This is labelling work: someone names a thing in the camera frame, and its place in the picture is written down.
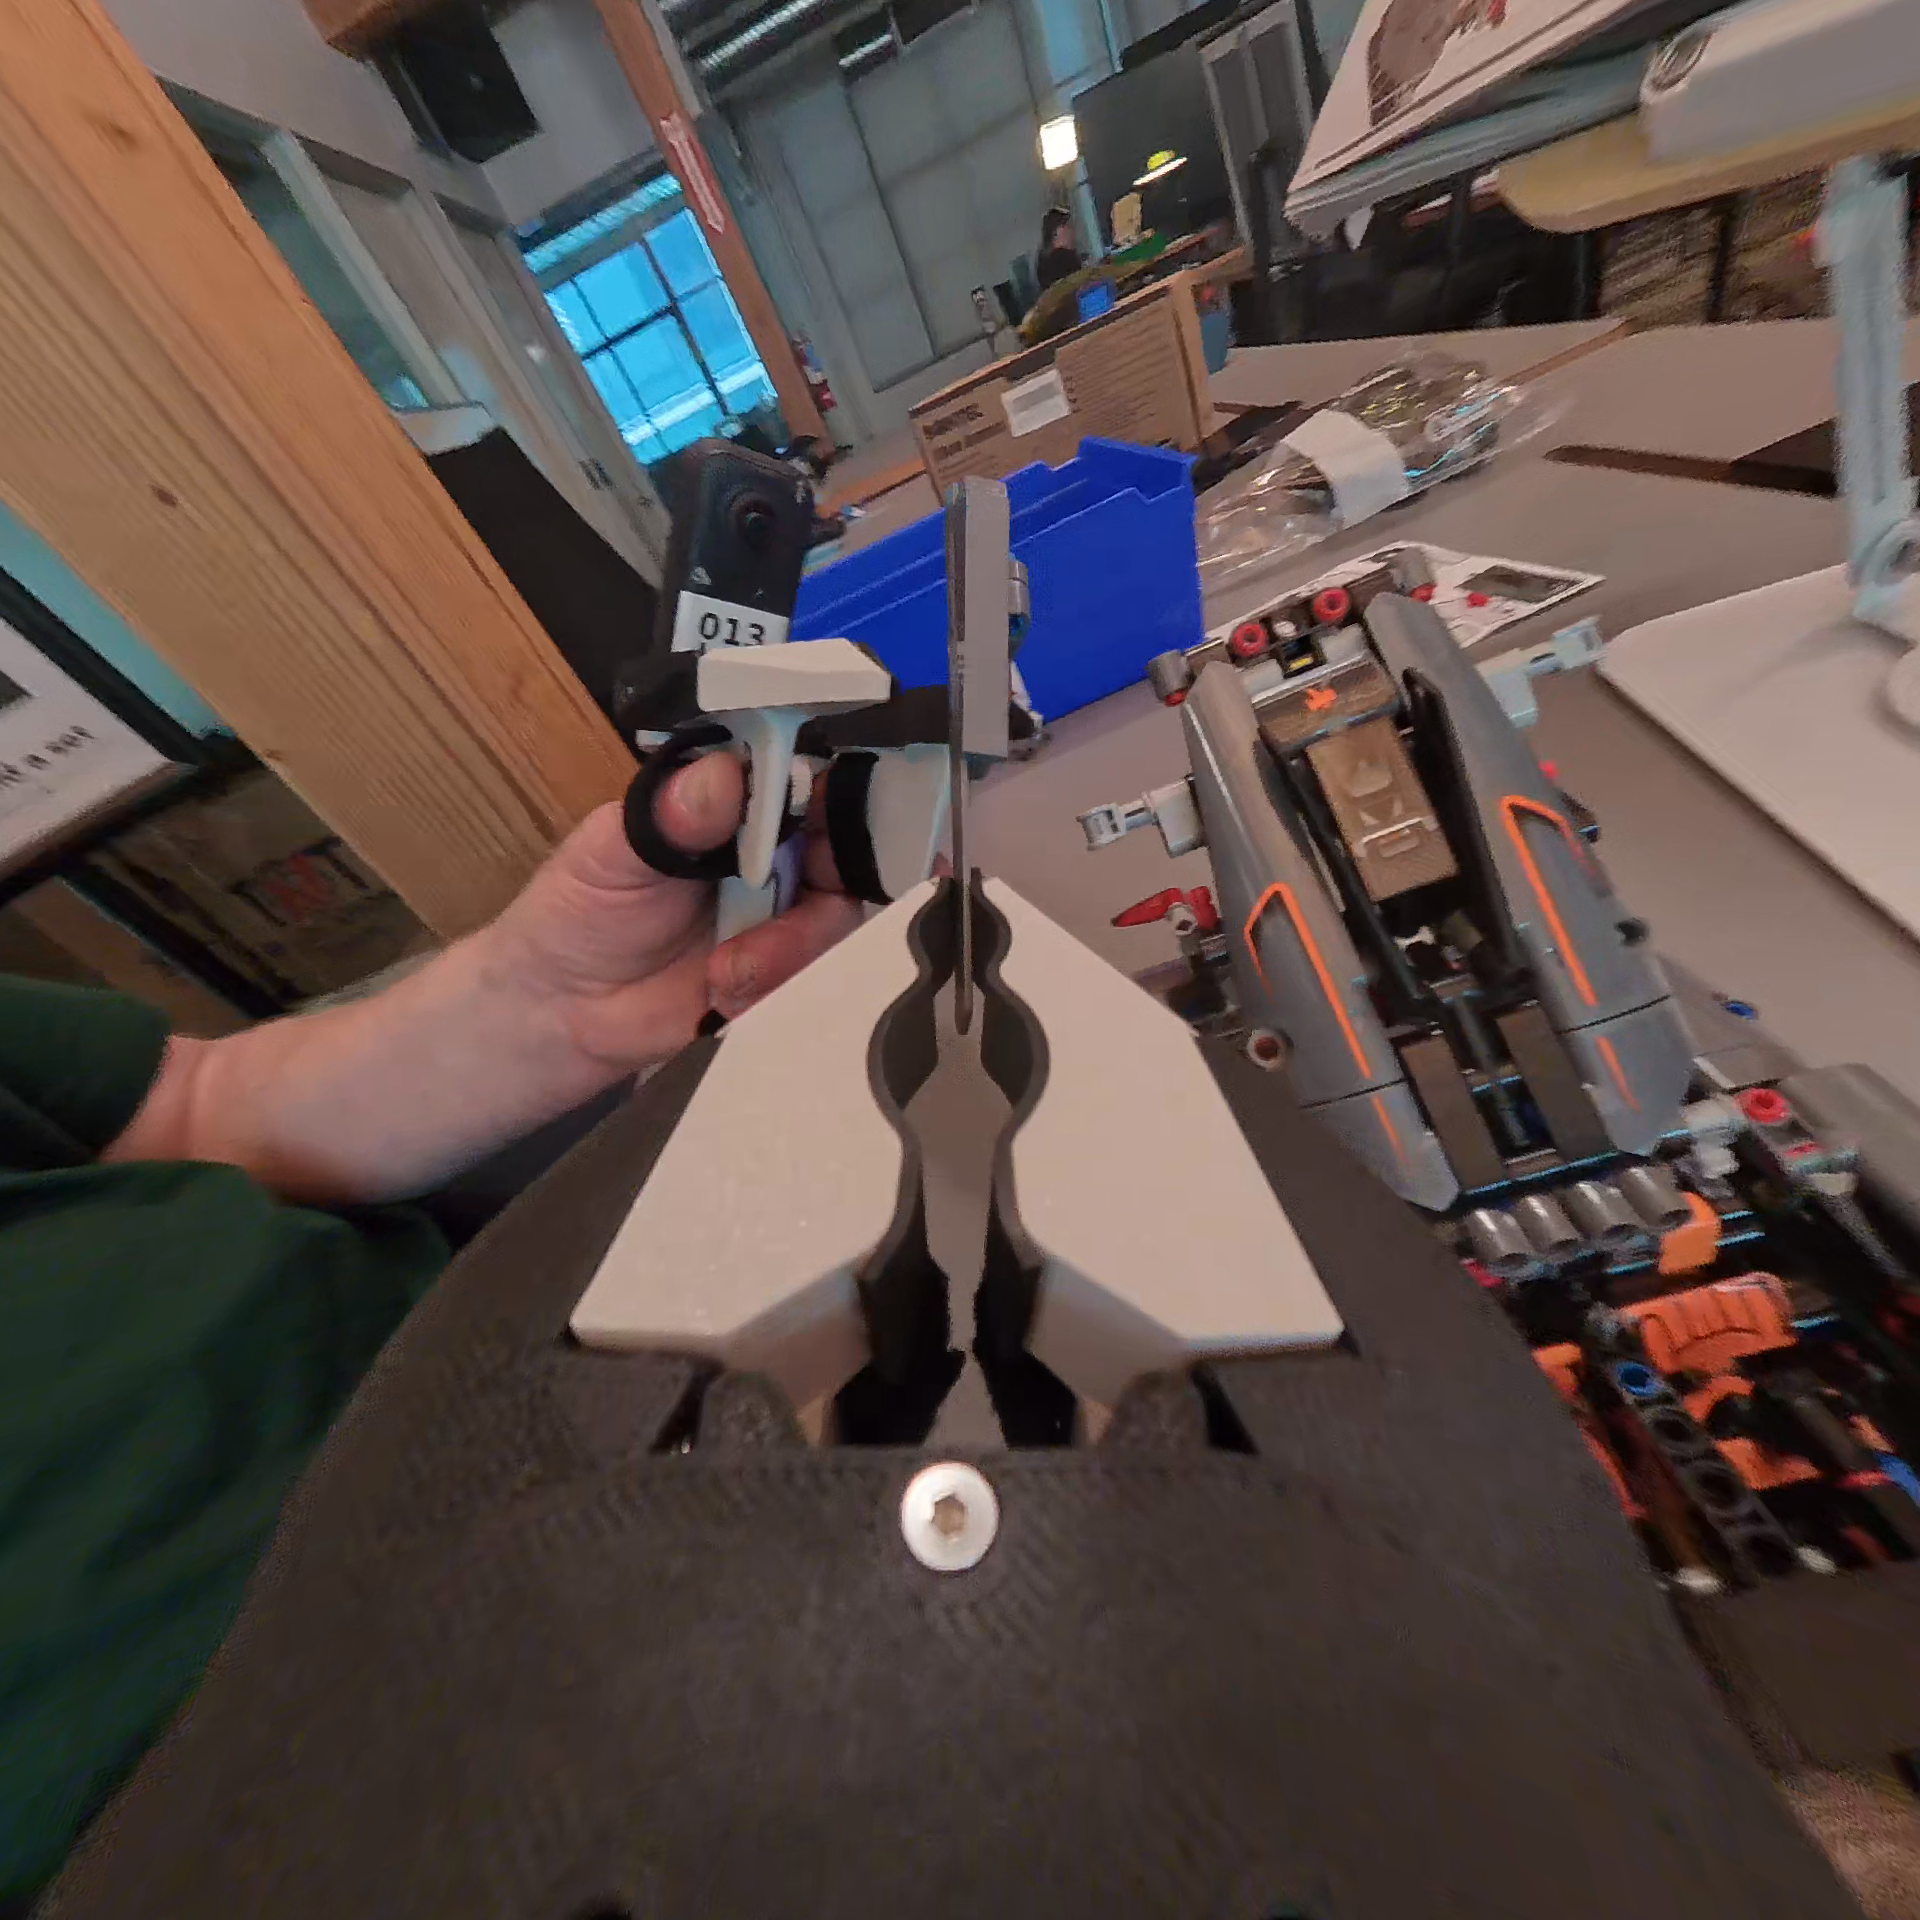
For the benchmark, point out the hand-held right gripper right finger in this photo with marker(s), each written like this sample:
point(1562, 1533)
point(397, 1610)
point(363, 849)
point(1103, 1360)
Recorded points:
point(1184, 1200)

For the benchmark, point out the framed white sign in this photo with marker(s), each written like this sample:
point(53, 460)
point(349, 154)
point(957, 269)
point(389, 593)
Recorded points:
point(61, 733)

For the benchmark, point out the black partition panel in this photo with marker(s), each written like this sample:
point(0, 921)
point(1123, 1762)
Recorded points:
point(1170, 134)

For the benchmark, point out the clear plastic parts bag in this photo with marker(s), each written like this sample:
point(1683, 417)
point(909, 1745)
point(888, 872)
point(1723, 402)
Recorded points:
point(1349, 451)

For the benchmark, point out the cardboard box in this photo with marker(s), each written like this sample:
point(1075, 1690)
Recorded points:
point(1109, 376)

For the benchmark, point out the person's left hand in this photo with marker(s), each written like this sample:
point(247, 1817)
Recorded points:
point(630, 960)

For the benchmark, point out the grey lego wing assembly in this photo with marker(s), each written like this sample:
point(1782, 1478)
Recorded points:
point(984, 629)

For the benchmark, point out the instruction booklet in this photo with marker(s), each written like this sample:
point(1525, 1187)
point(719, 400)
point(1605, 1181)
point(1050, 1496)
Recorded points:
point(1441, 75)

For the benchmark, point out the white sticker sheet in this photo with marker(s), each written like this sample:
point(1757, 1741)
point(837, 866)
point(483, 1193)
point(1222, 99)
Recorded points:
point(1499, 585)

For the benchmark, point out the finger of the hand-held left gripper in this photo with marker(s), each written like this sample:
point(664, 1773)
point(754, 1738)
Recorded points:
point(795, 674)

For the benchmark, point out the person's left forearm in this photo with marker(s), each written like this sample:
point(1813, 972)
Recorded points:
point(346, 1065)

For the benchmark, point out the red fire extinguisher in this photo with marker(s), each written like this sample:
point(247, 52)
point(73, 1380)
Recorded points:
point(818, 376)

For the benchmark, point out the person's green shirt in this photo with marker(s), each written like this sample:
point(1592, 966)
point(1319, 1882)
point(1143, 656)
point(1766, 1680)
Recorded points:
point(149, 1425)

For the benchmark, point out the black desk mat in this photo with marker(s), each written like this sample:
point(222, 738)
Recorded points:
point(1695, 457)

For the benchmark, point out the blue bin with white label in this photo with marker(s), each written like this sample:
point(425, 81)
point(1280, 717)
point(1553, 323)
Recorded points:
point(1109, 598)

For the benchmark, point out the window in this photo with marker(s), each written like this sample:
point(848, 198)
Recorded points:
point(662, 330)

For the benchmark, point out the white book stand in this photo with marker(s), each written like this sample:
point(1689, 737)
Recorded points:
point(1769, 674)

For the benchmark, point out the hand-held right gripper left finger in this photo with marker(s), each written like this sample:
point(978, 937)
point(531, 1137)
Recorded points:
point(735, 1200)

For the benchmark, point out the grey lego vehicle model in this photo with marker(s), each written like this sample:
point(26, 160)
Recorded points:
point(1424, 930)

